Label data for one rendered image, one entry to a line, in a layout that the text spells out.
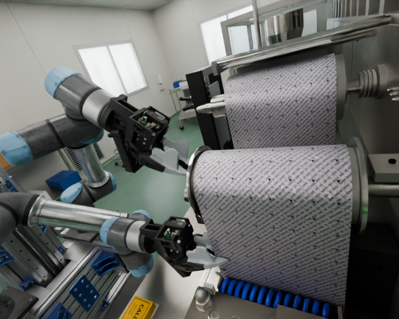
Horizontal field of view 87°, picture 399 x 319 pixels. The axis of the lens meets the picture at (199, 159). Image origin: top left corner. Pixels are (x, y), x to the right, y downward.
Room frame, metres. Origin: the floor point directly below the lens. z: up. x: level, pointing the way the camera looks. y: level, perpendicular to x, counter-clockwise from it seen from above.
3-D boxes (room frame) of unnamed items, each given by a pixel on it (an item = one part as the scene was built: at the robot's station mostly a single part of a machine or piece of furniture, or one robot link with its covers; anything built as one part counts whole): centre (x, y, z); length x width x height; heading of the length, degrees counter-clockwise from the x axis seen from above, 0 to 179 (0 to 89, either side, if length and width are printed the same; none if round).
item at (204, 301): (0.27, 0.07, 1.05); 0.04 x 0.04 x 0.04
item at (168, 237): (0.39, 0.13, 1.12); 0.12 x 0.08 x 0.09; 58
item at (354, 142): (0.24, -0.22, 1.25); 0.15 x 0.01 x 0.15; 148
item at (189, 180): (0.38, 0.00, 1.25); 0.15 x 0.01 x 0.15; 148
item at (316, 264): (0.26, -0.07, 1.11); 0.23 x 0.01 x 0.18; 58
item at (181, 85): (5.24, -0.10, 0.51); 0.91 x 0.58 x 1.02; 172
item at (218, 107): (0.60, -0.11, 1.33); 0.06 x 0.06 x 0.06; 58
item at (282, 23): (0.93, -0.47, 1.50); 0.14 x 0.14 x 0.06
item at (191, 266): (0.33, 0.09, 1.09); 0.09 x 0.05 x 0.02; 57
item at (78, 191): (1.00, 0.68, 0.98); 0.13 x 0.12 x 0.14; 123
